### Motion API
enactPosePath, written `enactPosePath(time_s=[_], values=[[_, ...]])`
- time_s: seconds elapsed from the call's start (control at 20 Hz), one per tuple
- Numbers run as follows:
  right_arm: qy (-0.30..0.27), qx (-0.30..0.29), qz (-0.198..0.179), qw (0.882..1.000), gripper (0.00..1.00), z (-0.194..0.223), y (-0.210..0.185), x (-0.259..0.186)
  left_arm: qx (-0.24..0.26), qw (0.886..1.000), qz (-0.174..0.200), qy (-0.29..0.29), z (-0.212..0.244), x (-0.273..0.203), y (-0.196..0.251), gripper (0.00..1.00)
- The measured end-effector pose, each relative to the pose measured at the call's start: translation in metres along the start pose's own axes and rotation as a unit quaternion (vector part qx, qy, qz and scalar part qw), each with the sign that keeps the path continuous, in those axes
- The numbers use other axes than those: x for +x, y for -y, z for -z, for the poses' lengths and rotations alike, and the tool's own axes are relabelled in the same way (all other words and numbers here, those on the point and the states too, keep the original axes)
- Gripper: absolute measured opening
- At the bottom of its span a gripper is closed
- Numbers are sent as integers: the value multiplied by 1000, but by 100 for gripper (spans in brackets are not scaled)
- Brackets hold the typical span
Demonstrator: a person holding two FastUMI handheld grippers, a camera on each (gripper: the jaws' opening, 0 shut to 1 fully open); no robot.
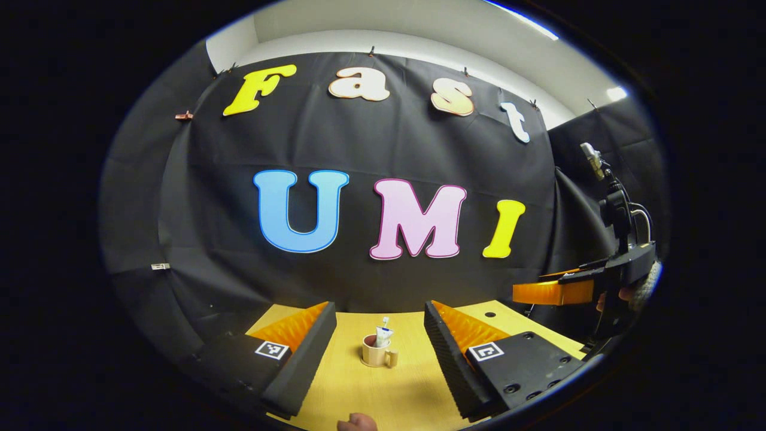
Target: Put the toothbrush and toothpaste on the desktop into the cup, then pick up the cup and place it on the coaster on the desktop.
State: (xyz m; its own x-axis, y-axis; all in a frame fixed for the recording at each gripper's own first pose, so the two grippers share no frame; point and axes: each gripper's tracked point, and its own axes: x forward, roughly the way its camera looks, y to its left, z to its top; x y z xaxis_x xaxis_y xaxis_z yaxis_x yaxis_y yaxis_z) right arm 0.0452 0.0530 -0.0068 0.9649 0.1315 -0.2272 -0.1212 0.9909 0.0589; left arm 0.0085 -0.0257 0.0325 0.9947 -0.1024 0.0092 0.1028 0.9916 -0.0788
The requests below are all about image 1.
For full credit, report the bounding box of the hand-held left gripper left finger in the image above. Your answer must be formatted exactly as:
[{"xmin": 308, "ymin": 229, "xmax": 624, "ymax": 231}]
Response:
[{"xmin": 177, "ymin": 301, "xmax": 338, "ymax": 420}]

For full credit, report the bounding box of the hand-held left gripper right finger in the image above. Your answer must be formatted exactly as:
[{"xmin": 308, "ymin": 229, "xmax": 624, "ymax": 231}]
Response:
[{"xmin": 424, "ymin": 301, "xmax": 590, "ymax": 421}]

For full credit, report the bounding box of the beige cup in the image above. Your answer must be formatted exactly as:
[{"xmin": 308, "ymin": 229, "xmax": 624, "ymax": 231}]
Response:
[{"xmin": 361, "ymin": 334, "xmax": 399, "ymax": 369}]

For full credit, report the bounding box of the wooden desktop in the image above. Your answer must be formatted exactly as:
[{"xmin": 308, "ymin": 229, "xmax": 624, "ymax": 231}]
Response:
[{"xmin": 245, "ymin": 299, "xmax": 587, "ymax": 431}]

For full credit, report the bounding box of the black backdrop cloth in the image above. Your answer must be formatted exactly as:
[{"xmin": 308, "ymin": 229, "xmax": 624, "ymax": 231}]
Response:
[{"xmin": 99, "ymin": 39, "xmax": 671, "ymax": 360}]

